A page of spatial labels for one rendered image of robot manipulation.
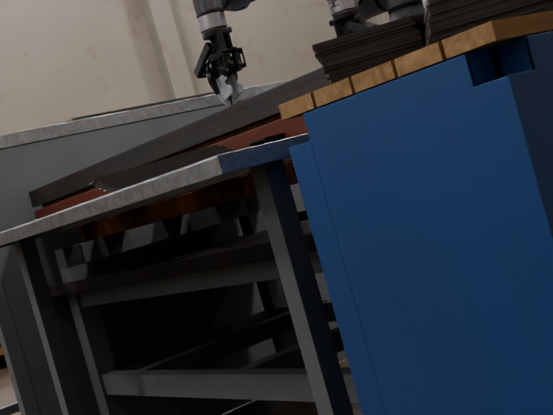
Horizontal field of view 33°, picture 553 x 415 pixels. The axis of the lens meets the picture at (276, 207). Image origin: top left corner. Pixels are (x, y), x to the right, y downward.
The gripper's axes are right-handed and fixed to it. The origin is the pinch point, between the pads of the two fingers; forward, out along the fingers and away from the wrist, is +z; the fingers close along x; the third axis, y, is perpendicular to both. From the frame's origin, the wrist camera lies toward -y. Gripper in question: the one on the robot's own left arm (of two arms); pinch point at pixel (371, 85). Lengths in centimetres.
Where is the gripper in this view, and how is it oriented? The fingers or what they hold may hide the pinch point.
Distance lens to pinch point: 247.2
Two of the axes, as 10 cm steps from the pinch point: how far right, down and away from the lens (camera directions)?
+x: -7.7, 2.3, -6.0
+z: 2.7, 9.6, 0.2
